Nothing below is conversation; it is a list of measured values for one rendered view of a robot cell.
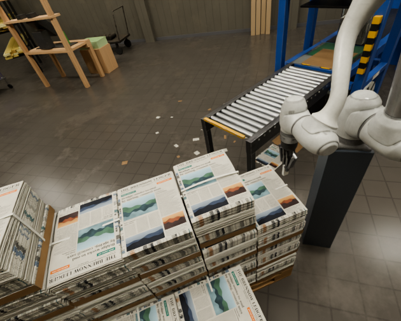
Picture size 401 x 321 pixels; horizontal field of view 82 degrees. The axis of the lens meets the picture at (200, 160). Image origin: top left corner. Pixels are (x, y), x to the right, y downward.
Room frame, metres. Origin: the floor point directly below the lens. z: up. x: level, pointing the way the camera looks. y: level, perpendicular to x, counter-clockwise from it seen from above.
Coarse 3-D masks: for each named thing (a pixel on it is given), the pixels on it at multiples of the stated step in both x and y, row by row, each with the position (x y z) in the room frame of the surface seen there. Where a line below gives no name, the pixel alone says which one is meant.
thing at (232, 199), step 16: (192, 192) 0.70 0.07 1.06; (208, 192) 0.68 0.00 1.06; (224, 192) 0.66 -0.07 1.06; (240, 192) 0.64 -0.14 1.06; (192, 208) 0.61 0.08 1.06; (208, 208) 0.59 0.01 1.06; (224, 208) 0.57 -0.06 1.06; (240, 208) 0.57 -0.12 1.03; (192, 224) 0.54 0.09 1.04; (208, 224) 0.55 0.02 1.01; (224, 224) 0.55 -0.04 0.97; (240, 224) 0.57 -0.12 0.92; (208, 240) 0.55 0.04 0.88
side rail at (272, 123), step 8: (328, 80) 1.89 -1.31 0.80; (320, 88) 1.79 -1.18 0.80; (328, 88) 1.88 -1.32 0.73; (304, 96) 1.71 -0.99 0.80; (312, 96) 1.71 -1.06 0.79; (320, 96) 1.80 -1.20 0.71; (312, 104) 1.73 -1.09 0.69; (272, 120) 1.47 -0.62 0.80; (264, 128) 1.39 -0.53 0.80; (272, 128) 1.40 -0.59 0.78; (280, 128) 1.46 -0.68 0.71; (256, 136) 1.32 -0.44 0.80; (264, 136) 1.34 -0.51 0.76; (272, 136) 1.40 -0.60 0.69; (248, 144) 1.28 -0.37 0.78; (256, 144) 1.29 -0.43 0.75; (264, 144) 1.35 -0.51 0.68; (248, 152) 1.28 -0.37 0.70
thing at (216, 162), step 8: (216, 152) 0.93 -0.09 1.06; (224, 152) 0.92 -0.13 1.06; (192, 160) 0.91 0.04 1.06; (200, 160) 0.89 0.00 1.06; (208, 160) 0.88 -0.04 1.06; (216, 160) 0.87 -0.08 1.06; (224, 160) 0.86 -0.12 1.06; (176, 168) 0.88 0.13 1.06; (184, 168) 0.87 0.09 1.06; (192, 168) 0.85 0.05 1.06; (200, 168) 0.84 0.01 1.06; (208, 168) 0.83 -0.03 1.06; (216, 168) 0.82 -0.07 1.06; (224, 168) 0.81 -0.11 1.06; (232, 168) 0.79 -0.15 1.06; (176, 176) 0.82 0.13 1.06; (184, 176) 0.81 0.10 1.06; (192, 176) 0.80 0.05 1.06; (200, 176) 0.78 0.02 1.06; (208, 176) 0.77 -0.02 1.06; (184, 184) 0.76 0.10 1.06
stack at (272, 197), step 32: (256, 192) 0.80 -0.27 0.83; (288, 192) 0.75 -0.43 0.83; (256, 224) 0.60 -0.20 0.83; (288, 224) 0.61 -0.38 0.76; (224, 256) 0.53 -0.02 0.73; (256, 256) 0.58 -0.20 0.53; (288, 256) 0.61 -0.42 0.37; (128, 288) 0.44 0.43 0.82; (160, 288) 0.46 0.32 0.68; (256, 288) 0.58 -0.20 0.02
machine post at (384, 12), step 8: (392, 0) 1.86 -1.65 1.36; (384, 8) 1.85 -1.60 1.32; (384, 16) 1.84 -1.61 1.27; (384, 24) 1.87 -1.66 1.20; (376, 40) 1.84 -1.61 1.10; (376, 48) 1.87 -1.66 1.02; (368, 64) 1.84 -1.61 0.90; (368, 72) 1.86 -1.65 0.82; (360, 80) 1.86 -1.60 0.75; (352, 88) 1.90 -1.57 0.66; (360, 88) 1.84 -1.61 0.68
